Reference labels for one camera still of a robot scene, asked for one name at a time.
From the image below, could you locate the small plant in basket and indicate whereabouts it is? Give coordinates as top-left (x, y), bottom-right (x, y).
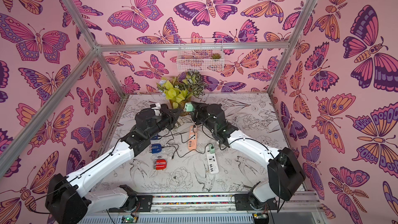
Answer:
top-left (211, 53), bottom-right (222, 60)

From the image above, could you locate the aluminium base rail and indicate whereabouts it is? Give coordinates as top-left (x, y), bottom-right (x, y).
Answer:
top-left (71, 190), bottom-right (328, 224)

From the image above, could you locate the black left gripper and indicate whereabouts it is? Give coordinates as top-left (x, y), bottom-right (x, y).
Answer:
top-left (146, 108), bottom-right (181, 142)

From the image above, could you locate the potted green artificial plant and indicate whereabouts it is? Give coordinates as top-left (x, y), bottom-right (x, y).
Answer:
top-left (157, 71), bottom-right (208, 109)

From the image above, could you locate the pink power strip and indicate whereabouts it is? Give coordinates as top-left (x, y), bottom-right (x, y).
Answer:
top-left (188, 131), bottom-right (198, 151)

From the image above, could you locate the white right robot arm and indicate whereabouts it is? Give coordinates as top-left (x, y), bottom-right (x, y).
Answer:
top-left (190, 102), bottom-right (306, 209)

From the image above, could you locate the black charging cable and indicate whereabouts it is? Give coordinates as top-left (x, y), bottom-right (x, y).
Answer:
top-left (161, 127), bottom-right (215, 160)
top-left (157, 124), bottom-right (200, 141)

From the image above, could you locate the white wire wall basket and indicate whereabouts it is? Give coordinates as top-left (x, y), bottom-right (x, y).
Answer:
top-left (176, 38), bottom-right (225, 73)

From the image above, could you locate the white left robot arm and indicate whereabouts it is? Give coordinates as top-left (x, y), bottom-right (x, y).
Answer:
top-left (45, 103), bottom-right (182, 224)

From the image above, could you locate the white power strip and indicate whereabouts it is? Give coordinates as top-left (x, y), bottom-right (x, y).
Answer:
top-left (206, 150), bottom-right (219, 174)

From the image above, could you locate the green power adapter cube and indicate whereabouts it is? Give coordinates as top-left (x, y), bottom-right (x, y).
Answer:
top-left (209, 144), bottom-right (215, 154)

